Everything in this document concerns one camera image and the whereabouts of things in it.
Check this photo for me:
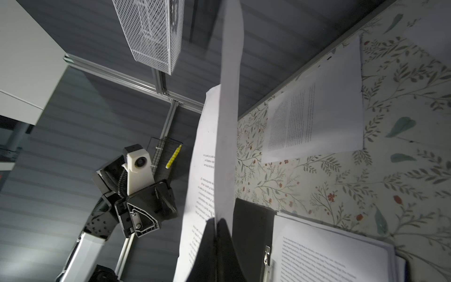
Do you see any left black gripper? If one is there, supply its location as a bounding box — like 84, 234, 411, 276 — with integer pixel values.
82, 153, 217, 282

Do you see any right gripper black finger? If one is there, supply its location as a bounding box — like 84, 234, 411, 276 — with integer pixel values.
216, 219, 246, 282

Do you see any red folder black inside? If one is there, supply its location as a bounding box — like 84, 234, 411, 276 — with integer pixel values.
232, 199, 276, 282

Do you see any printed paper sheet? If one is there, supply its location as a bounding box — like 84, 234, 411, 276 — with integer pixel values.
261, 36, 364, 163
264, 212, 408, 282
173, 1, 244, 282

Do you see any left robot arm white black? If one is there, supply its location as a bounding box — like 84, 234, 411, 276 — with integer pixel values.
56, 141, 182, 282

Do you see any yellow green marker pen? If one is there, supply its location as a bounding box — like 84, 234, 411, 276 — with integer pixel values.
165, 145, 182, 169

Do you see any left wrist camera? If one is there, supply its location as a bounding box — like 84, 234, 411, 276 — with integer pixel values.
123, 144, 155, 196

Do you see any white wire mesh basket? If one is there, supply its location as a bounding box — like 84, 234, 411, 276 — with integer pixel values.
113, 0, 184, 75

